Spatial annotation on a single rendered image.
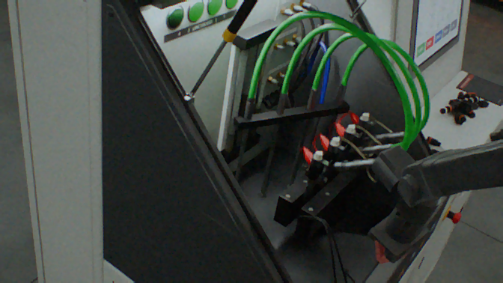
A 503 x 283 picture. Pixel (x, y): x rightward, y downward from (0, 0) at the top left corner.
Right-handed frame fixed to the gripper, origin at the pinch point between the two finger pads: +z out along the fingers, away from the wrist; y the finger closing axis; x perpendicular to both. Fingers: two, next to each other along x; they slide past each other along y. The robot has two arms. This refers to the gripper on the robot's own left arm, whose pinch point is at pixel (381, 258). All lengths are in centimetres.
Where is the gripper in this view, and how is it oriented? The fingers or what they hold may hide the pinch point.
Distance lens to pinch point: 108.8
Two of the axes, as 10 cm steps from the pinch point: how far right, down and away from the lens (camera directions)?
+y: -7.5, 3.5, -5.7
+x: 6.3, 6.4, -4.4
